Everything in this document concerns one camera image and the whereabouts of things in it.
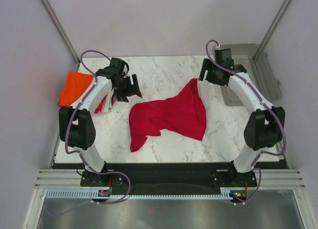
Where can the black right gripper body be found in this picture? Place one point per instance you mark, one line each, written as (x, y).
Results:
(214, 68)

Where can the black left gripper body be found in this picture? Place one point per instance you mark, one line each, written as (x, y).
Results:
(125, 87)

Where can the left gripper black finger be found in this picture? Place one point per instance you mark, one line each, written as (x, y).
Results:
(121, 98)
(135, 86)

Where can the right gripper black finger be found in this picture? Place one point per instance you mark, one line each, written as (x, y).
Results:
(209, 78)
(205, 69)

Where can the crimson red t shirt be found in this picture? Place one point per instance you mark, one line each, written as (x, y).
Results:
(184, 114)

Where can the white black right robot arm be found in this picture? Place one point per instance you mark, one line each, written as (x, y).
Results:
(264, 132)

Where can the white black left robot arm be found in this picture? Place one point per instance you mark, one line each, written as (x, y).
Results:
(76, 126)

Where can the folded pink white shirts stack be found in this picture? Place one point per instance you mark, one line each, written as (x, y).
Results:
(107, 103)

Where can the clear grey plastic bin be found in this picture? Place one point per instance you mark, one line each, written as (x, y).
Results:
(259, 70)

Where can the folded orange t shirt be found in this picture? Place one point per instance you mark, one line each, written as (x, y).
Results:
(76, 84)

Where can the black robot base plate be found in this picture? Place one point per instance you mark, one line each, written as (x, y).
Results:
(168, 178)

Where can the right aluminium frame post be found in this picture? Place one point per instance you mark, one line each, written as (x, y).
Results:
(273, 26)

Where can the aluminium frame post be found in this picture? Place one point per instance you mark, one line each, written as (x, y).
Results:
(273, 26)
(60, 30)

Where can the white slotted cable duct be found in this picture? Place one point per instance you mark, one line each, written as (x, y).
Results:
(99, 195)

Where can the left aluminium frame post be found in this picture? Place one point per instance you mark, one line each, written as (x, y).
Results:
(60, 30)

